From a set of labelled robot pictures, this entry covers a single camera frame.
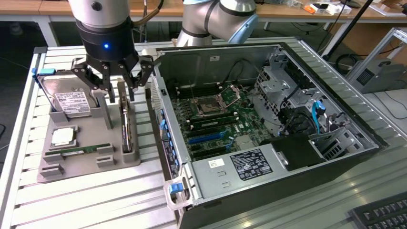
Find green Dell motherboard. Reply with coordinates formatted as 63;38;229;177
169;82;277;163

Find black open PC case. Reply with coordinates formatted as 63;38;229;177
141;42;391;229

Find black plastic shroud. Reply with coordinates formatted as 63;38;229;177
269;134;328;172

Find sleeved robot cable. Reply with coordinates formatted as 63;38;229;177
131;0;165;27

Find grey box on right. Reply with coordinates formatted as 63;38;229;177
359;27;407;82

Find perforated metal disk bay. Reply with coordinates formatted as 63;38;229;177
253;65;320;134

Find slotted metal disk bay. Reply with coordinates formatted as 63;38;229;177
308;126;367;161

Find black RAM slot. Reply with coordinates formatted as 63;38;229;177
176;87;223;95
175;82;220;90
188;115;237;126
177;89;224;97
187;113;236;123
176;84;221;93
185;111;235;121

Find CPU socket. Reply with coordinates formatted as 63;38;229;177
192;94;225;117

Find gray looped wire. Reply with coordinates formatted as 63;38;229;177
324;111;352;131

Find gray plastic parts rack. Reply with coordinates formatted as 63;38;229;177
36;90;143;184

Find white paper stack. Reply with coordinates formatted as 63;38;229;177
368;4;407;17

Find white cardboard box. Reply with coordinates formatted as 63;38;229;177
325;4;352;16

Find green RAM stick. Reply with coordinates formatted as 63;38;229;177
60;146;101;157

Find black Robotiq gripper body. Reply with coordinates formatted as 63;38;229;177
76;18;140;64

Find gray metal control box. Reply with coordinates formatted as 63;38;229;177
346;59;407;94

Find metal socket cover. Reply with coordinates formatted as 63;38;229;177
216;84;243;108

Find black looped wire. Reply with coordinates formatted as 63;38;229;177
227;59;260;84

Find black tripod pole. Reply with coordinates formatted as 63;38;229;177
320;0;375;59

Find blue wire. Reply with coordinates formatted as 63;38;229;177
312;100;327;135

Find black cable bundle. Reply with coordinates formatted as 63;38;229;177
279;84;319;136

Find silver CPU chip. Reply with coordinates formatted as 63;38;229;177
51;128;77;146

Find silver chipset heatsink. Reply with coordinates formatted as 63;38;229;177
235;139;259;150

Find gray power supply unit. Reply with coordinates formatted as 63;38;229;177
189;147;275;200

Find hard disk in blue carrier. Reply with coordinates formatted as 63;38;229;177
31;68;99;119

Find coiled black floor cable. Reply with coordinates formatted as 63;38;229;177
334;53;362;72

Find black keyboard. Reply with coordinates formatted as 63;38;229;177
348;192;407;229

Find wooden block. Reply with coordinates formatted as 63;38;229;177
383;0;407;11

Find wooden desk with white frame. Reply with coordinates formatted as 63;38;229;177
0;0;60;47
39;0;407;57

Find graphics card with black shroud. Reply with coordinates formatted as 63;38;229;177
116;76;135;153

